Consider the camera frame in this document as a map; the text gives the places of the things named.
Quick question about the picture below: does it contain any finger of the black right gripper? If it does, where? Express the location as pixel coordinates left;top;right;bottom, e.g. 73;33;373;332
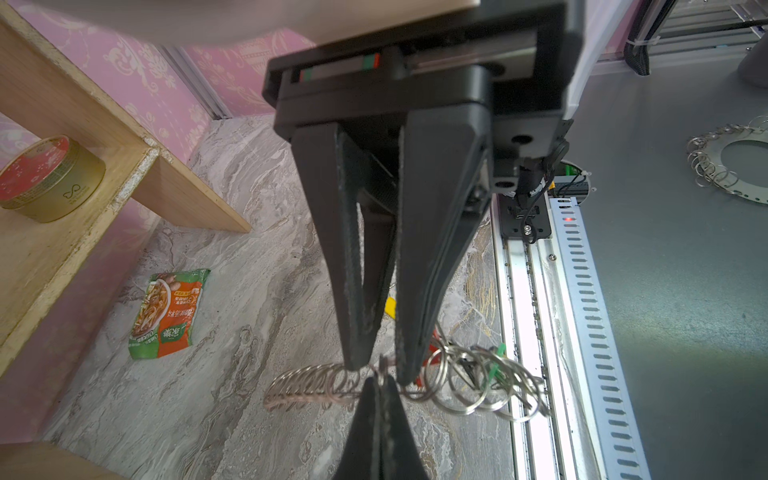
396;103;492;386
291;123;398;371

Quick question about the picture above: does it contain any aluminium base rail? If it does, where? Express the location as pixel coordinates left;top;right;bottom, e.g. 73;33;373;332
490;195;651;479

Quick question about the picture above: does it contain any spare metal key ring plate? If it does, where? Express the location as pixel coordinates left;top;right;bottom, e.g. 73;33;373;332
685;115;768;206

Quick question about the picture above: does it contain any yellow key tag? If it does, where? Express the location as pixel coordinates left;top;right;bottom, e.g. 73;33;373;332
384;297;396;320

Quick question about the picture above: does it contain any green key tag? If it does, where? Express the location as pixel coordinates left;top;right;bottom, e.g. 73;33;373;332
488;343;506;385

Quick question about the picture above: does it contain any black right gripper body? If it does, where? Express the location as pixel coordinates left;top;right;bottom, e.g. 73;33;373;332
262;1;585;196

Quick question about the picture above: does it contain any round red gold tin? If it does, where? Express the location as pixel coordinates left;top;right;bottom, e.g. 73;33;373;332
1;135;106;223

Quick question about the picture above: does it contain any aluminium corner post left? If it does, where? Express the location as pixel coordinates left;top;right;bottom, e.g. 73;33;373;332
157;46;232;120

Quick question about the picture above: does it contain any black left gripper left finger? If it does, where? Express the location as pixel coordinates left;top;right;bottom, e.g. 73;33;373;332
332;377;382;480

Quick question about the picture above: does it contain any wooden two-tier shelf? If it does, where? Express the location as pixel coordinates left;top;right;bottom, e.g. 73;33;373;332
0;0;253;379

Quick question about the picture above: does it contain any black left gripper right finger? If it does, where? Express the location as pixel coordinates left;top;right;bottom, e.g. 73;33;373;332
379;376;429;479

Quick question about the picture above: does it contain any green orange snack packet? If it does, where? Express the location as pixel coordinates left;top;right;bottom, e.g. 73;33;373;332
128;269;211;360

